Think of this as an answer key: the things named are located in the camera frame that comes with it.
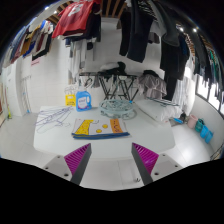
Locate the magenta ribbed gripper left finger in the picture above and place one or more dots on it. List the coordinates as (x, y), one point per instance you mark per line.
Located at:
(77, 162)

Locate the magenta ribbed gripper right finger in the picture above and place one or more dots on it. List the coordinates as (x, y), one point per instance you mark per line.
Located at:
(145, 160)

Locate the folded white bedding stack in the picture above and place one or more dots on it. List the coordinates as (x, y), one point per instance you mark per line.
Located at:
(157, 111)

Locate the yellow wet floor sign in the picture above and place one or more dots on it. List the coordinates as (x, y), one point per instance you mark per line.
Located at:
(70, 100)

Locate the pink bucket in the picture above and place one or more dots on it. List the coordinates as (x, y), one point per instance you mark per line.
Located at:
(192, 121)

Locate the blue laundry detergent bottle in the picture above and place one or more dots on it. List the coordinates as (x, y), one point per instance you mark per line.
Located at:
(83, 100)

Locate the teal bucket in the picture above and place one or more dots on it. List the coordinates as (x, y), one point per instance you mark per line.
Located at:
(199, 125)

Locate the grey garment on rack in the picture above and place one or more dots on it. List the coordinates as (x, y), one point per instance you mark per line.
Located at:
(151, 85)

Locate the black ironing board stand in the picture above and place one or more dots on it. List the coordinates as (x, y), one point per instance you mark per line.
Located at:
(114, 85)

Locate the dark hanging jacket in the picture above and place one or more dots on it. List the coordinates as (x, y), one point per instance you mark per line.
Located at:
(174, 50)

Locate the row of hanging shirts left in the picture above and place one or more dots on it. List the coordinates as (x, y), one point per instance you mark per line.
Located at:
(34, 43)

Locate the black hanging trousers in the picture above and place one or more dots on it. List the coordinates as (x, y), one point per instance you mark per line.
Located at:
(135, 28)

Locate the red sports jersey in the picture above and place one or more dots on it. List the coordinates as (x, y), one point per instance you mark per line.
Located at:
(73, 19)

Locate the pile of wire hangers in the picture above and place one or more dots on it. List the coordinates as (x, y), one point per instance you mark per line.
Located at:
(53, 118)

